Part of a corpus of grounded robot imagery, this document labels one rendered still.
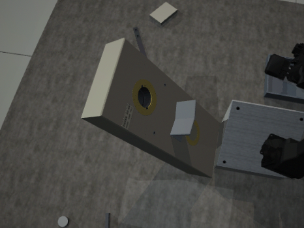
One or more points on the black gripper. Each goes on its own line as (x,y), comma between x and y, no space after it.
(278,67)

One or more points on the beige rectangular block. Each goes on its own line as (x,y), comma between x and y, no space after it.
(163,13)

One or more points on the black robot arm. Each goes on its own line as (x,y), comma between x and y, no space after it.
(286,156)

